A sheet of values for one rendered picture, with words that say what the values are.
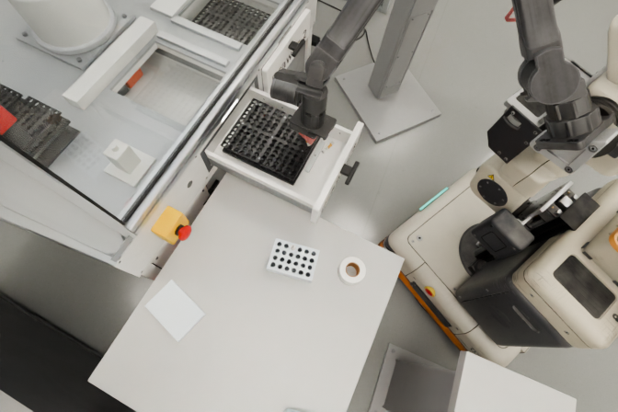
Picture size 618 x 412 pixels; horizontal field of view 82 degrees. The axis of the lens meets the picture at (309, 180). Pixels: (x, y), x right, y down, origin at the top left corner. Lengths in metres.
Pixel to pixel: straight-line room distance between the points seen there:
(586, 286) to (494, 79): 1.68
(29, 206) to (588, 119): 0.92
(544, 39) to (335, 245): 0.67
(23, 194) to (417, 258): 1.35
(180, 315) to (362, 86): 1.67
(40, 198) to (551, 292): 1.14
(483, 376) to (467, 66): 1.96
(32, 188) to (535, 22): 0.83
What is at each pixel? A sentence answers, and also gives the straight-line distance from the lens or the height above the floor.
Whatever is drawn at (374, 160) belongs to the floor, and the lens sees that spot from 2.02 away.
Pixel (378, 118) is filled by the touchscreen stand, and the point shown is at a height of 0.04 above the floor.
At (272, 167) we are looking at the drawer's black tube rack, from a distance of 0.98.
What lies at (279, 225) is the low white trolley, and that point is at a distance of 1.03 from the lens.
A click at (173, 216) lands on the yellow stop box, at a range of 0.92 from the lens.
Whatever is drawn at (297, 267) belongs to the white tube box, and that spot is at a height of 0.80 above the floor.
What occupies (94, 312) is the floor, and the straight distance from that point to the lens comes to 1.96.
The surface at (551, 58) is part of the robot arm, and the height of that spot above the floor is 1.30.
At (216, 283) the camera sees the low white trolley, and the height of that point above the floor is 0.76.
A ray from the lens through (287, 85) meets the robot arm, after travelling 0.82.
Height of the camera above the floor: 1.75
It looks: 66 degrees down
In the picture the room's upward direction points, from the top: 7 degrees clockwise
